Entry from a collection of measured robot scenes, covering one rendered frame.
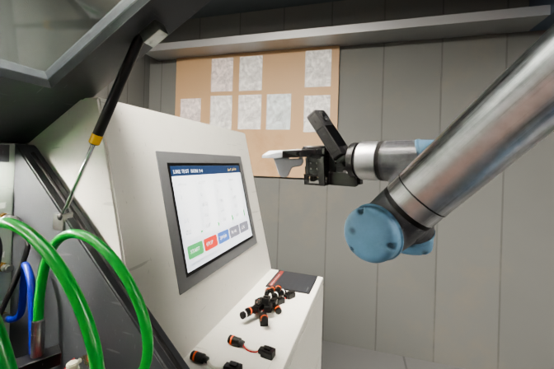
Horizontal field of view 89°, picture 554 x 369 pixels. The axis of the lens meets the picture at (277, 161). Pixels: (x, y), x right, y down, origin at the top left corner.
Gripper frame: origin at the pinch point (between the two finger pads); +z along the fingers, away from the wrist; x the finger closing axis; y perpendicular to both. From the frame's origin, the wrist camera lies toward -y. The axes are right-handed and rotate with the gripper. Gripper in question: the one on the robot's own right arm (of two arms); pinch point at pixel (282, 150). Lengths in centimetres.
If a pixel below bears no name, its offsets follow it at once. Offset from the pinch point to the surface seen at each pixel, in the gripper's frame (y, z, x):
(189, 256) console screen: 25.5, 19.1, -16.6
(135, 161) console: 0.1, 20.2, -26.7
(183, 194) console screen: 10.4, 23.2, -14.2
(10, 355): 13, -12, -52
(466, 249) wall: 86, -14, 179
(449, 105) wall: -16, -2, 187
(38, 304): 21, 14, -47
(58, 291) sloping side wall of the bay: 24, 23, -43
